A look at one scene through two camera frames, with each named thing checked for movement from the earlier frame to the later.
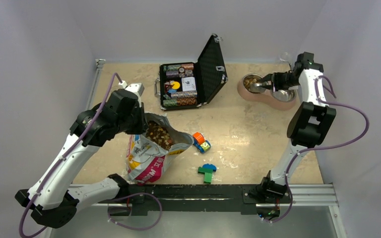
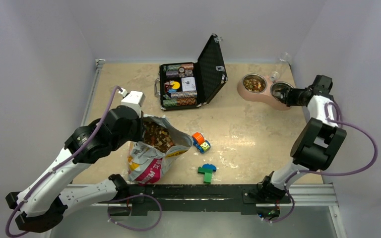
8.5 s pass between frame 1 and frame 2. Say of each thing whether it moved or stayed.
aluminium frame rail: stayed
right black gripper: moved
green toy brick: stayed
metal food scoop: moved
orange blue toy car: stayed
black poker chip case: stayed
